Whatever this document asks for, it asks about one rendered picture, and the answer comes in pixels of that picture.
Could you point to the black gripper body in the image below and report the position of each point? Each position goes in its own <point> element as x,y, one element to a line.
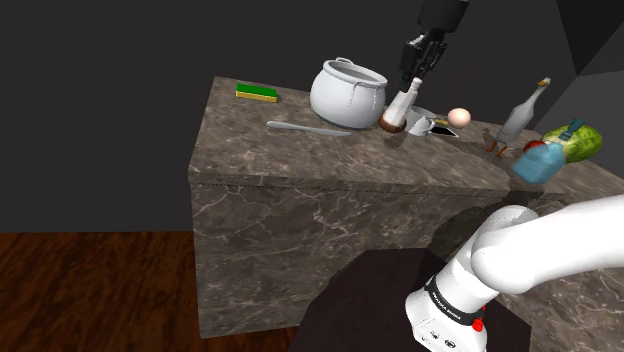
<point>423,51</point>

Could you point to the white bottle with brown base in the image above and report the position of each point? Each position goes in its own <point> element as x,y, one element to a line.
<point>398,108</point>

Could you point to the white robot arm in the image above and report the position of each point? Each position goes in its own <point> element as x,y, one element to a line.
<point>531,244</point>

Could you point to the white cup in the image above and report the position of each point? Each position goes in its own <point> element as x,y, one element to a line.
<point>420,123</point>

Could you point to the pale egg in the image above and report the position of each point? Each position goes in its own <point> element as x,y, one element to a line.
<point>459,118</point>

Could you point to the grey goose figure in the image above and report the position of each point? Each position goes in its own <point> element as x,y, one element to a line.
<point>516,119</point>

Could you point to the grey table knife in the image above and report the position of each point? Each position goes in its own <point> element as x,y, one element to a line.
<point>307,129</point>

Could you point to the red apple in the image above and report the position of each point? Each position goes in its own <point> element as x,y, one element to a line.
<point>532,145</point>

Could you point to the blue spray bottle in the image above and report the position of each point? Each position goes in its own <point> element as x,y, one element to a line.
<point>538,163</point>

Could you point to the green and yellow sponge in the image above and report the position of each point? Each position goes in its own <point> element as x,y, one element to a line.
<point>256,91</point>

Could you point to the green melon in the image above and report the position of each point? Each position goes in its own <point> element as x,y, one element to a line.
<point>582,144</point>

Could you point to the dark robot stand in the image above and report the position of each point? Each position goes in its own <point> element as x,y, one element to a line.
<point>360,302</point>

